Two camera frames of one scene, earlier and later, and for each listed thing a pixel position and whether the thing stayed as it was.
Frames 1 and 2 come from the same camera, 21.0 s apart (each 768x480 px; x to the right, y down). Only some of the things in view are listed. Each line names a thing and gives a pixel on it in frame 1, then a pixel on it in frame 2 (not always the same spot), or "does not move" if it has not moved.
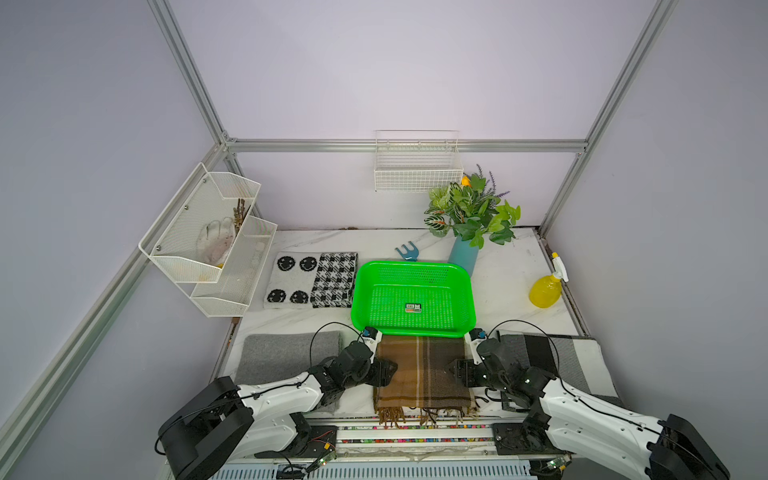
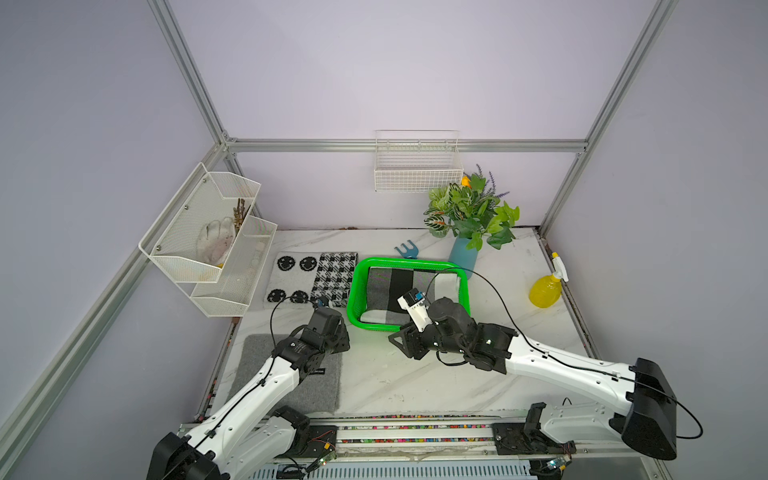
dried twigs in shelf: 239,214 does not move
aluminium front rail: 406,439 does not move
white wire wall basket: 407,161 does not move
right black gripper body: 494,379 → 433,339
